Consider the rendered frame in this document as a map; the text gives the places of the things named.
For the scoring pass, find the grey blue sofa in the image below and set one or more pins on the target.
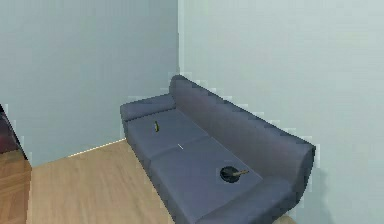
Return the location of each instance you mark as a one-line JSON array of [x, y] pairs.
[[200, 156]]

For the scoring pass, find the thin white stick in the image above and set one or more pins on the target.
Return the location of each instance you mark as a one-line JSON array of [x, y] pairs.
[[180, 146]]

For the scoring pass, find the small yellow black object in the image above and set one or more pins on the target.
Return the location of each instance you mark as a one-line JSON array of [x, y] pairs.
[[156, 126]]

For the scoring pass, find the dark red brown cabinet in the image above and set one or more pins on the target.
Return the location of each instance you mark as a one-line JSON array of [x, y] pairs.
[[6, 133]]

